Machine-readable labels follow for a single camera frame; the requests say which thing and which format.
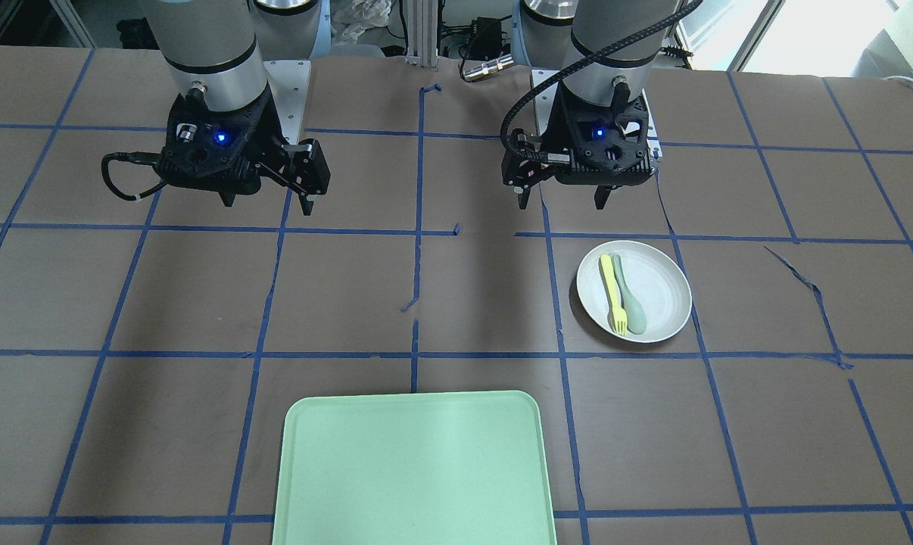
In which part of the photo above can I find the light green tray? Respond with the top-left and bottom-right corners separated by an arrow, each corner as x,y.
272,390 -> 557,544

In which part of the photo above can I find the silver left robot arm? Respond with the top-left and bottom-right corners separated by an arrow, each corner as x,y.
499,1 -> 699,210

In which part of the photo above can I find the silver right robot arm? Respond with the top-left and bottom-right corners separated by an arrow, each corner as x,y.
124,1 -> 331,215

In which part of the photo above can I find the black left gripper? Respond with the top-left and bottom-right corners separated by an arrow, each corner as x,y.
502,79 -> 656,210

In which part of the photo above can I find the black camera cable loop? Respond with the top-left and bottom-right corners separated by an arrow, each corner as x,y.
101,151 -> 166,204

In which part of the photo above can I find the white round plate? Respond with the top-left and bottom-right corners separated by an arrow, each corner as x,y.
575,239 -> 693,344

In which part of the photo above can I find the grey-green plastic spoon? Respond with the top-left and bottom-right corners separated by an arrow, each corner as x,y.
611,253 -> 647,335

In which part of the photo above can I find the aluminium frame post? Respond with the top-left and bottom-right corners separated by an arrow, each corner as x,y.
400,1 -> 441,71

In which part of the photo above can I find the yellow plastic fork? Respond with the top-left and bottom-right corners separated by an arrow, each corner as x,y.
599,253 -> 628,335

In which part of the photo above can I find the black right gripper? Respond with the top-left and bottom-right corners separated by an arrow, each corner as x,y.
157,83 -> 331,216

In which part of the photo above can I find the brass cylinder tool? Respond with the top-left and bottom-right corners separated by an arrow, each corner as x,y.
460,54 -> 516,83

